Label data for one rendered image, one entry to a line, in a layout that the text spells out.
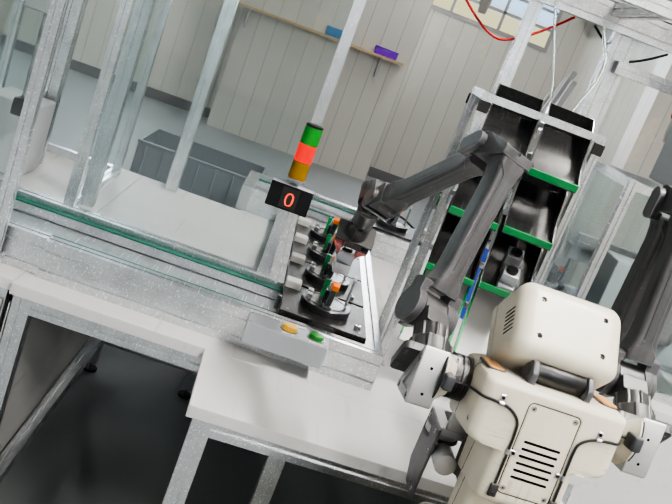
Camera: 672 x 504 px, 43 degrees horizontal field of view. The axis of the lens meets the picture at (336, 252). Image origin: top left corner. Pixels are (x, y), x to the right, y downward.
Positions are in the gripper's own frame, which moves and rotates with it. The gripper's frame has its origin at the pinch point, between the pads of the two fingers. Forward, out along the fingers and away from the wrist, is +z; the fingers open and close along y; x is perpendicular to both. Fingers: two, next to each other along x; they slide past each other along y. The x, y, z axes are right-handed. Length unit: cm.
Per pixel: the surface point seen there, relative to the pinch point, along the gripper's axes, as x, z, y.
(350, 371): 29.4, 8.3, -9.9
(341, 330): 20.0, 6.0, -4.7
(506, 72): -120, 17, -44
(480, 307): -0.1, 3.0, -40.5
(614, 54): -132, 1, -80
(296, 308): 16.2, 8.8, 7.9
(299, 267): -13.1, 31.1, 8.2
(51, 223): 7, 23, 78
